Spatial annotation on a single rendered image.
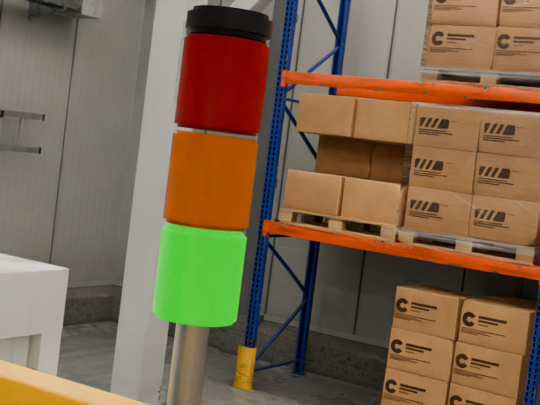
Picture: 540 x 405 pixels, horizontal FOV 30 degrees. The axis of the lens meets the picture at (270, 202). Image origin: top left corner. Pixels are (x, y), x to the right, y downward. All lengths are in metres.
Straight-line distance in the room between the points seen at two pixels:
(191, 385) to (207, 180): 0.12
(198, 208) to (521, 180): 7.87
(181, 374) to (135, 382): 2.63
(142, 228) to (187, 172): 2.60
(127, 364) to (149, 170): 0.61
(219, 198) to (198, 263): 0.04
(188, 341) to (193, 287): 0.04
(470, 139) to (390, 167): 1.11
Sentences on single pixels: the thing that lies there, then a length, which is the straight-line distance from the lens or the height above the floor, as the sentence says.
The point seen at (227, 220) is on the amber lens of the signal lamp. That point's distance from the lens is 0.57.
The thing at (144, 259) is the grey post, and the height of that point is 1.88.
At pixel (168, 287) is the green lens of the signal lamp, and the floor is 2.18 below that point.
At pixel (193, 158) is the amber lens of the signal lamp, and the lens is 0.56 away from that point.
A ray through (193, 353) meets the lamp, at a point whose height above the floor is 2.14.
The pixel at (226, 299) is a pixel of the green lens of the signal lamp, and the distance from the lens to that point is 0.57.
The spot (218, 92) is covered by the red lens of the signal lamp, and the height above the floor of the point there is 2.29.
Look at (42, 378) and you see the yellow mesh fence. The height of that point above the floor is 2.10.
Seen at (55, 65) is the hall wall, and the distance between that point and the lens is 11.26.
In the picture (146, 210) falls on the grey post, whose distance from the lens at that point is 3.16.
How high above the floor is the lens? 2.26
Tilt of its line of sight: 3 degrees down
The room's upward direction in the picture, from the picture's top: 7 degrees clockwise
